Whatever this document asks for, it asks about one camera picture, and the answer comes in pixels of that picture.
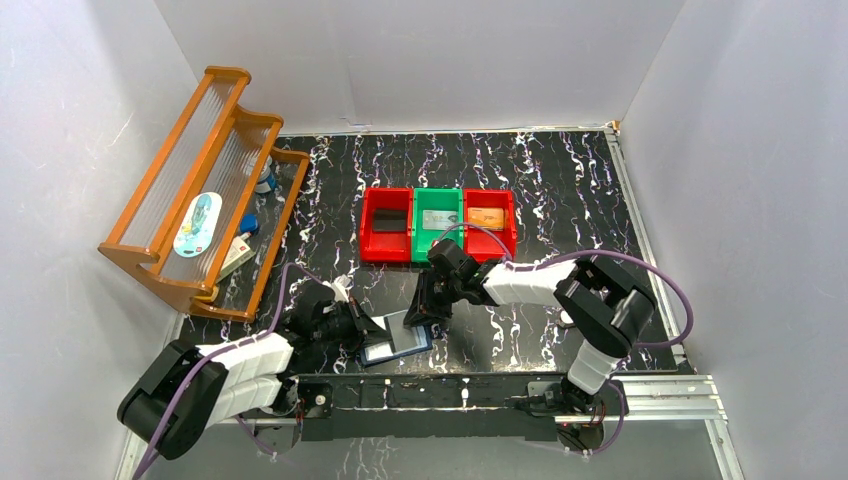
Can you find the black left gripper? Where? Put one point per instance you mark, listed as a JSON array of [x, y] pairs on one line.
[[361, 324]]

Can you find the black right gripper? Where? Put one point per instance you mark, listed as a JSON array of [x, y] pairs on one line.
[[424, 311]]

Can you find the blue leather card holder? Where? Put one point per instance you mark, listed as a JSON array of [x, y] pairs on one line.
[[401, 341]]

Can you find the black card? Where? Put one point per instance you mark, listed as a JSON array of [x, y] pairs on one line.
[[389, 221]]

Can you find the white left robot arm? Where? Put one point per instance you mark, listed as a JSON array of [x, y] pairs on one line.
[[189, 388]]

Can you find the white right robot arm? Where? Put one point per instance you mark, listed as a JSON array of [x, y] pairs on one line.
[[608, 306]]

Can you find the grey silver card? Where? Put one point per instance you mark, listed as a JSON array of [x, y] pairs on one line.
[[438, 220]]

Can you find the orange card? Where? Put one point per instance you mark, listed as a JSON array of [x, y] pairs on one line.
[[490, 218]]

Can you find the left red plastic bin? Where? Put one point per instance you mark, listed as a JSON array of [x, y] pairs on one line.
[[385, 247]]

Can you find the red plastic bin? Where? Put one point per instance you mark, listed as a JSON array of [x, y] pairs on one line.
[[385, 247], [480, 245]]

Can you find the right red plastic bin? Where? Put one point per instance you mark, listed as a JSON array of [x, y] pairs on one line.
[[480, 245]]

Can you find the green plastic bin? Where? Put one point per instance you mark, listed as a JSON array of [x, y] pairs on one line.
[[431, 199]]

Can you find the small white pink object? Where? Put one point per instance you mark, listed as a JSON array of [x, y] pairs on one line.
[[564, 321]]

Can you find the white red box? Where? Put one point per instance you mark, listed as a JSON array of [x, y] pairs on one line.
[[238, 254]]

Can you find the blue capped tube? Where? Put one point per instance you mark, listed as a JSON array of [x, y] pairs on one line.
[[248, 226]]

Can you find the white blue bottle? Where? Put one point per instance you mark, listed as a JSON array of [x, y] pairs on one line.
[[266, 182]]

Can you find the orange wooden rack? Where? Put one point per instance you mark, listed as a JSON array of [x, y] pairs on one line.
[[219, 148]]

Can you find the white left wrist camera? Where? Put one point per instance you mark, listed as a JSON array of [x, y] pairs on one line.
[[341, 286]]

